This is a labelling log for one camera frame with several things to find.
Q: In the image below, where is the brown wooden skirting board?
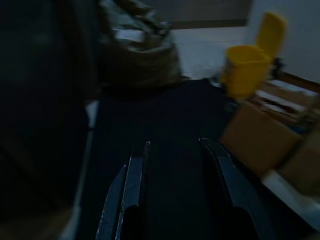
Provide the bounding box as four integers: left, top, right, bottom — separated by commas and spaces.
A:
282, 71, 320, 95

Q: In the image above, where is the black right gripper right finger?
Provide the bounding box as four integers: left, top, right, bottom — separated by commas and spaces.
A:
198, 138, 275, 240

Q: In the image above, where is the dark floor mat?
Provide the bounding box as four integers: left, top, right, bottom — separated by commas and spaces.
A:
93, 78, 238, 156

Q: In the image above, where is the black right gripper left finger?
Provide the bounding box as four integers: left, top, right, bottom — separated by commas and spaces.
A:
96, 141, 151, 240

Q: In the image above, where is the grey plastic trash bag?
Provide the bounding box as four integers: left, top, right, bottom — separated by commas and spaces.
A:
98, 0, 186, 88

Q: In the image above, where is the brown cardboard box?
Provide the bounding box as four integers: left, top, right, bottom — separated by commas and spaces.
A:
219, 79, 320, 177

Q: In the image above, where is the yellow lidded rubbish bin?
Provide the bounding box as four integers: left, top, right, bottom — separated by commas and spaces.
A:
221, 11, 288, 101

